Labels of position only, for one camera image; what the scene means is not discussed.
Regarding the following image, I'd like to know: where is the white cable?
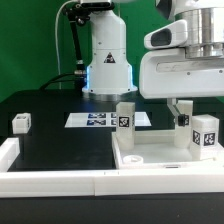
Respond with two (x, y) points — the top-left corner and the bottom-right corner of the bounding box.
(54, 0), (79, 90)

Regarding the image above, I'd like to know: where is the white U-shaped obstacle fence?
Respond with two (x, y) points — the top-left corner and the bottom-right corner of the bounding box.
(0, 138), (224, 198)

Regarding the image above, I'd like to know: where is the black camera on mount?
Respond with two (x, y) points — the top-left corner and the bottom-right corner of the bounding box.
(80, 0), (112, 9)

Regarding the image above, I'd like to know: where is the white marker tag sheet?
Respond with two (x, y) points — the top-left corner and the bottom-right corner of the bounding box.
(65, 112), (151, 128)

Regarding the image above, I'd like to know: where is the white square tabletop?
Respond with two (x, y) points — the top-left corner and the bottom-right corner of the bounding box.
(112, 130), (224, 169)

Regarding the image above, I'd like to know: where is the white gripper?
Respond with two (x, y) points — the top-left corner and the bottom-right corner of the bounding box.
(139, 19), (224, 127)

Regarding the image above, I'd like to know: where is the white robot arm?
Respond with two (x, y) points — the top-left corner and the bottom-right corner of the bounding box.
(81, 0), (224, 126)

